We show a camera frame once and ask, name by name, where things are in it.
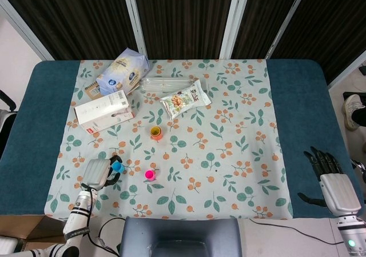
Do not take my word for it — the white sneaker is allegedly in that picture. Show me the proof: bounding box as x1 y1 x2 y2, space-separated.
344 94 366 131

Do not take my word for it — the brown cardboard box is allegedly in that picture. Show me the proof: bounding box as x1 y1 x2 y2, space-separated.
0 214 71 252

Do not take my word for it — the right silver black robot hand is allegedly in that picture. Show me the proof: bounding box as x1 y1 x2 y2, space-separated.
296 145 362 218

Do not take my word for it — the floral fruit print tablecloth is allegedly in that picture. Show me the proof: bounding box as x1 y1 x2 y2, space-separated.
45 58 295 220

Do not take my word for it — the orange plastic cup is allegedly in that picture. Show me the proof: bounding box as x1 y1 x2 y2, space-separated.
149 126 164 141

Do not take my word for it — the black trouser leg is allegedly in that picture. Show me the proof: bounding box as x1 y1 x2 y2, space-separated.
351 102 366 127

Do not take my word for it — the clear plastic tube pack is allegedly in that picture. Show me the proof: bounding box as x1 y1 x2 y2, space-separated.
139 77 207 94

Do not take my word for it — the blue white paper bag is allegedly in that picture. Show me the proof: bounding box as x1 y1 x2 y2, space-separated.
96 47 150 95

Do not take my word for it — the dark white-framed folding screen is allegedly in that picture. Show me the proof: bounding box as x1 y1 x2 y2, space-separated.
0 0 366 88

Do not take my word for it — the grey robot torso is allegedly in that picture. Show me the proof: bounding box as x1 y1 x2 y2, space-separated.
118 216 243 257

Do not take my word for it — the silver nut snack bag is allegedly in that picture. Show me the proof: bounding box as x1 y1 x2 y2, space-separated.
159 79 213 119

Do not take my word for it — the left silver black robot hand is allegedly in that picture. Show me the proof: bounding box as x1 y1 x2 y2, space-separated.
81 155 124 191

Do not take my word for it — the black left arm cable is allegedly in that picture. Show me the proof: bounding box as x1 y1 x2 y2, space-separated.
85 182 121 255

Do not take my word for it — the white desk lamp box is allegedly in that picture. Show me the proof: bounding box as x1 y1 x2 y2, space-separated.
74 90 137 133

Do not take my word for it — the black office chair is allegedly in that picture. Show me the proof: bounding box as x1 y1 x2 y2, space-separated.
0 90 18 161

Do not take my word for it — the black floor cable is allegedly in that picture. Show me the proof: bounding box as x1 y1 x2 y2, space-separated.
248 218 343 246

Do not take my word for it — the teal table cover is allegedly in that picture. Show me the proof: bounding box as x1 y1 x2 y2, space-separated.
0 58 365 219

